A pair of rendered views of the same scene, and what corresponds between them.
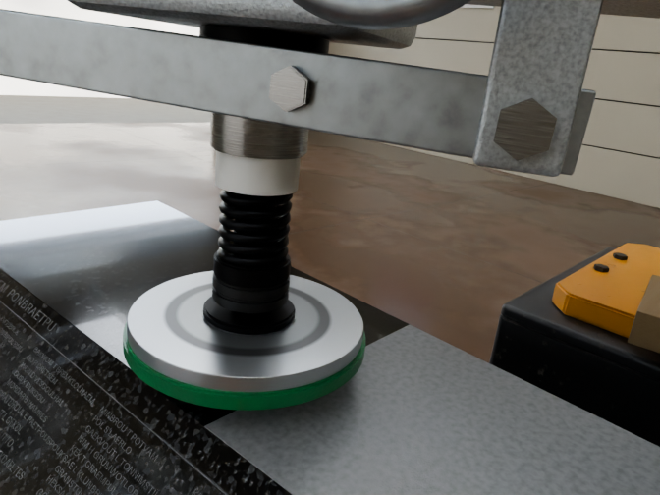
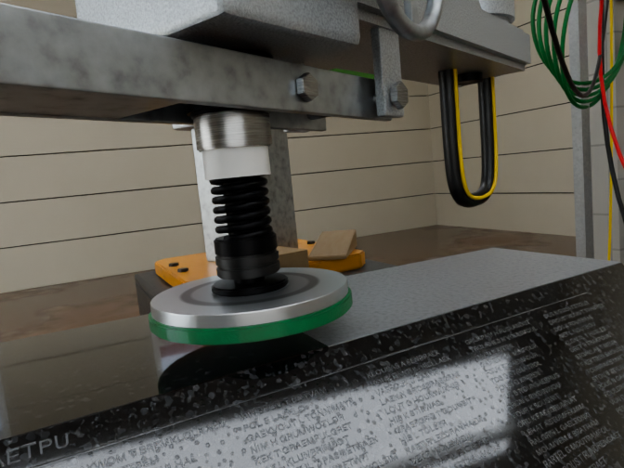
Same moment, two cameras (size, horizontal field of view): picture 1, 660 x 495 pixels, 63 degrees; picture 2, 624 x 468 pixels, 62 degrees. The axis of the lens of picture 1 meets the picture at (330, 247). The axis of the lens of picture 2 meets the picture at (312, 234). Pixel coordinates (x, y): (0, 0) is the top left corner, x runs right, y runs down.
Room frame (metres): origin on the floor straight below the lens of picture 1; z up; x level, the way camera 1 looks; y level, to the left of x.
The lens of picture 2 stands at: (0.16, 0.55, 1.00)
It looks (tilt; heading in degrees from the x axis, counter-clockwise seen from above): 7 degrees down; 293
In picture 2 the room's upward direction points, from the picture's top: 5 degrees counter-clockwise
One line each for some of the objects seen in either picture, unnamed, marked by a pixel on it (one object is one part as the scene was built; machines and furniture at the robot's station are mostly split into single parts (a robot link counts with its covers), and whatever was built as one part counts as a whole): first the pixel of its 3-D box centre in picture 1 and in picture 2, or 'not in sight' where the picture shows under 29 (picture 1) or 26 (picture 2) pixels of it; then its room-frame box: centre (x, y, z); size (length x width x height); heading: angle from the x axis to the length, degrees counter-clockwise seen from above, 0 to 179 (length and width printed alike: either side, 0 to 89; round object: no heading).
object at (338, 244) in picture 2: not in sight; (332, 243); (0.65, -0.74, 0.80); 0.20 x 0.10 x 0.05; 100
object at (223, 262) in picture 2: (251, 279); (247, 256); (0.45, 0.07, 0.92); 0.07 x 0.07 x 0.01
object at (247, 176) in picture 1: (257, 165); (236, 161); (0.45, 0.07, 1.02); 0.07 x 0.07 x 0.04
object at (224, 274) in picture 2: (250, 291); (248, 267); (0.45, 0.07, 0.91); 0.07 x 0.07 x 0.01
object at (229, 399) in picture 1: (248, 322); (251, 295); (0.45, 0.07, 0.87); 0.22 x 0.22 x 0.04
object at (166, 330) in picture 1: (248, 318); (251, 292); (0.45, 0.07, 0.88); 0.21 x 0.21 x 0.01
